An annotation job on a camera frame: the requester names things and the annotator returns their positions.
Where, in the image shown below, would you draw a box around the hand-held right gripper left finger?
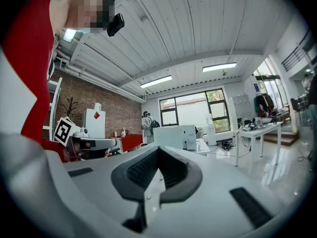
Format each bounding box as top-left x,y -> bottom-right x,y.
47,145 -> 159,238

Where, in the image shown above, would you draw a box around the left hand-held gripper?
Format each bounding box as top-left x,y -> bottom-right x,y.
53,117 -> 122,162

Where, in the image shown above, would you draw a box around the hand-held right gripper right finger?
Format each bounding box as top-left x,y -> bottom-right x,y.
148,146 -> 285,238

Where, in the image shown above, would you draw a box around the white microwave door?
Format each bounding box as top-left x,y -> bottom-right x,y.
153,126 -> 184,150

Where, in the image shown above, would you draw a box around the large white printer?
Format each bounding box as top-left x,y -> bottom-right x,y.
153,124 -> 198,151

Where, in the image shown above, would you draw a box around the person's left forearm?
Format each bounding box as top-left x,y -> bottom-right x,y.
41,138 -> 68,163

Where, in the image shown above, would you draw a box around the red top cabinet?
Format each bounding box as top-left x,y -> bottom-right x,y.
110,134 -> 144,153

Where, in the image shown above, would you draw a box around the white cabinet with red diamond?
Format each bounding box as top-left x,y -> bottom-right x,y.
82,102 -> 106,139

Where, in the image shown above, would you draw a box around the white table with tape outline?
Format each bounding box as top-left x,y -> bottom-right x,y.
195,137 -> 211,157

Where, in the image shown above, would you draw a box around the bare branch decoration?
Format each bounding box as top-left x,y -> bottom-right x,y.
61,96 -> 79,120

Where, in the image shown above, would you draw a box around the white water dispenser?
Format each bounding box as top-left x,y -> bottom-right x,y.
205,113 -> 217,146

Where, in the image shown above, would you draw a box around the white ceiling pipes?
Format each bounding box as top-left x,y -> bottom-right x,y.
53,56 -> 146,104

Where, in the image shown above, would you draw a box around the white work table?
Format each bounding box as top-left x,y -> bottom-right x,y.
234,121 -> 283,168

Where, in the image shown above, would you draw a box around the long ceiling light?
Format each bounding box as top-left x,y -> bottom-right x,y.
202,62 -> 237,73
140,75 -> 173,88

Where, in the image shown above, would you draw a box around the black framed window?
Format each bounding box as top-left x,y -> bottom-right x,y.
159,88 -> 231,133

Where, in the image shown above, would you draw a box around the grey lockers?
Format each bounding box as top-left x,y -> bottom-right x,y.
229,95 -> 254,128

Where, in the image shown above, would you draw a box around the wooden steps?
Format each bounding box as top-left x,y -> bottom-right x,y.
262,129 -> 300,147

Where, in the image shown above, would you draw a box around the clothes rack with clothes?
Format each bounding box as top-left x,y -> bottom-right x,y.
254,92 -> 275,118

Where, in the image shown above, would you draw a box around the dark chair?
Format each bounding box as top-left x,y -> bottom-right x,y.
290,97 -> 308,126

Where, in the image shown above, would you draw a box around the square ceiling light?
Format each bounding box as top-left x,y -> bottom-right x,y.
63,28 -> 77,43

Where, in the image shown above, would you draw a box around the person's red top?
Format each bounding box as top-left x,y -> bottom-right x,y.
1,0 -> 67,163

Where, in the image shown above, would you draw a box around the person's head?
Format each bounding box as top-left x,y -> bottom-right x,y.
49,0 -> 116,34

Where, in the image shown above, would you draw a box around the black railing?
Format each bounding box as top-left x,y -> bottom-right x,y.
281,30 -> 312,72

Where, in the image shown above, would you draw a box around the small white camera device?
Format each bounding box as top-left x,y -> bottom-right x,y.
73,127 -> 89,138

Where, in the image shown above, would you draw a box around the pile of black cables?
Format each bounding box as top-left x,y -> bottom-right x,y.
217,140 -> 236,151

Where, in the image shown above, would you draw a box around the white shelf frame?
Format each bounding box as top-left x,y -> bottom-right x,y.
42,77 -> 63,142

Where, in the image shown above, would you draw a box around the black device with cables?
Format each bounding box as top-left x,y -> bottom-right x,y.
243,119 -> 259,131

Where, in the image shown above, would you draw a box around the black head camera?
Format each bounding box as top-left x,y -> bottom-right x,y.
106,13 -> 125,37

